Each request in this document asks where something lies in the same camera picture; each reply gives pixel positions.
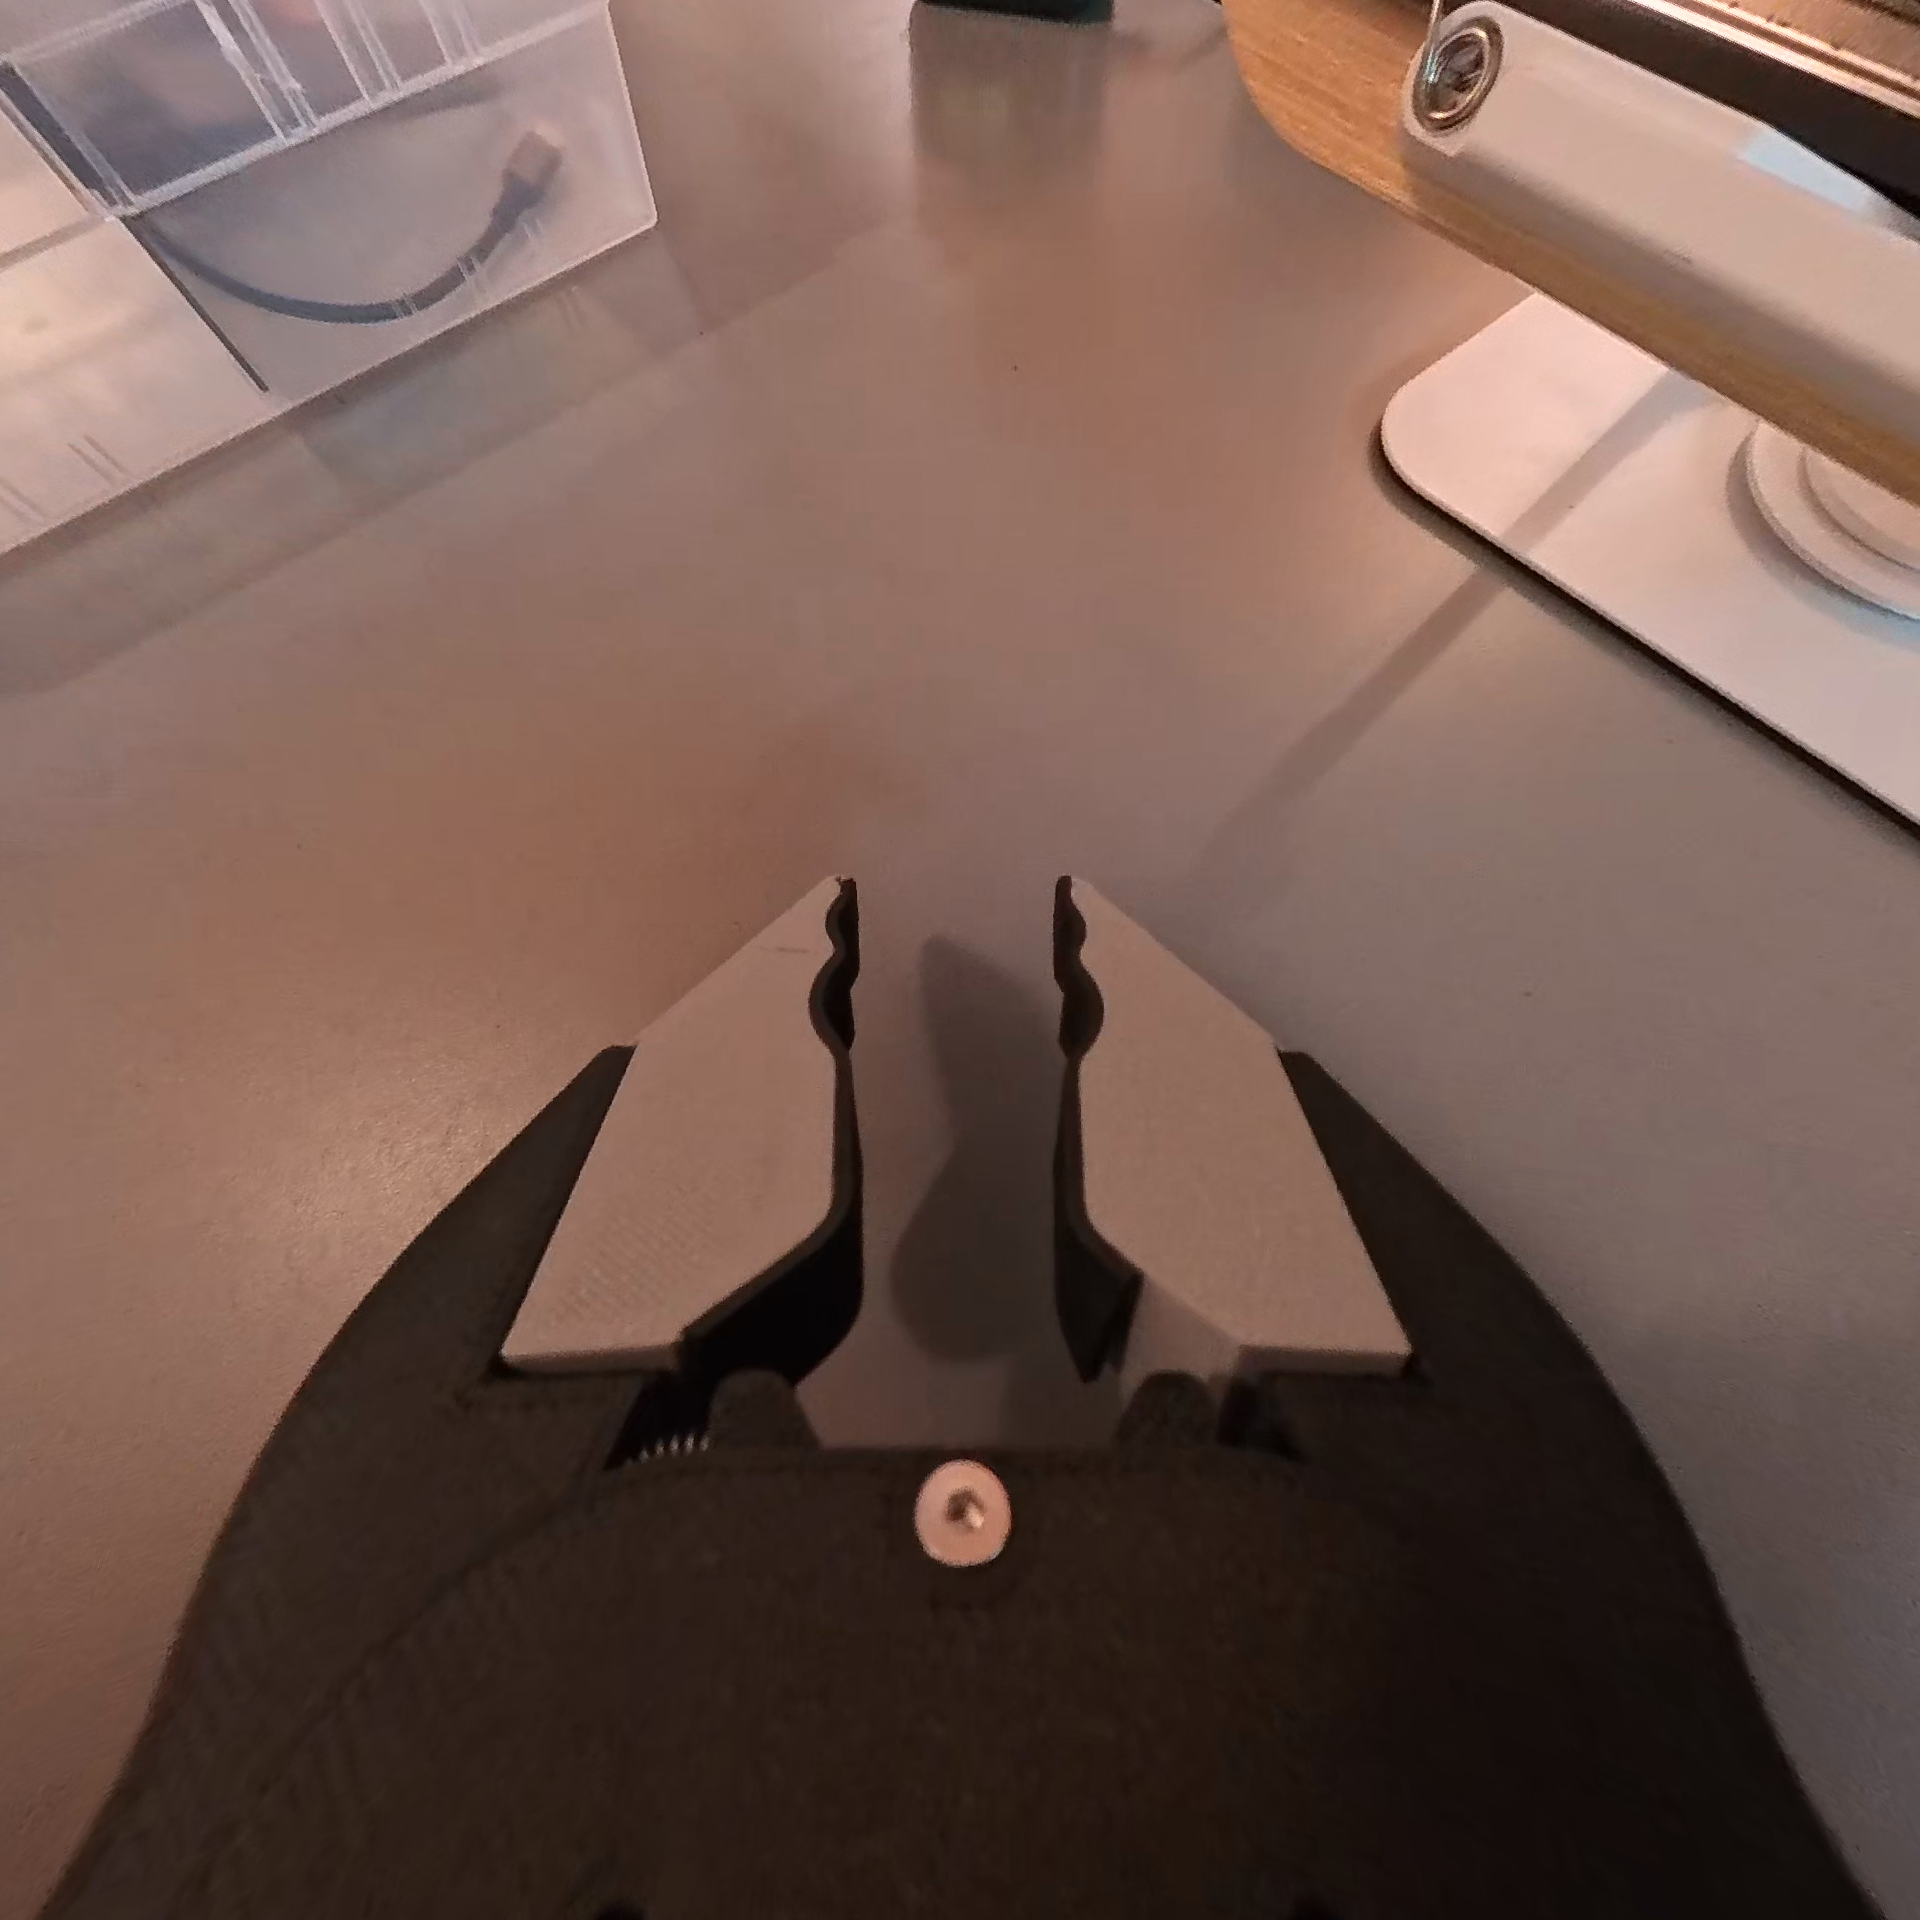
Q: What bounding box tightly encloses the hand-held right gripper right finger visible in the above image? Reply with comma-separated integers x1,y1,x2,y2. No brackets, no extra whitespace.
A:
1050,874,1416,1397

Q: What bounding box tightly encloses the short black cable orange plug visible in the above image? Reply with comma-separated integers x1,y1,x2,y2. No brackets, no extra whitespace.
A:
142,128,569,325

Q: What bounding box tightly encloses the white stand base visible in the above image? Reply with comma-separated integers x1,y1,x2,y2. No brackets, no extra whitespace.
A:
1380,293,1920,828

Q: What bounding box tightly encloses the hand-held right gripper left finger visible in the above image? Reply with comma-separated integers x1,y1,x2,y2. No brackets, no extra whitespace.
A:
499,874,873,1397

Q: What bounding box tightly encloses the clear plastic organizer box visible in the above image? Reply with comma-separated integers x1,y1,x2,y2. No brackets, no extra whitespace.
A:
0,0,658,559

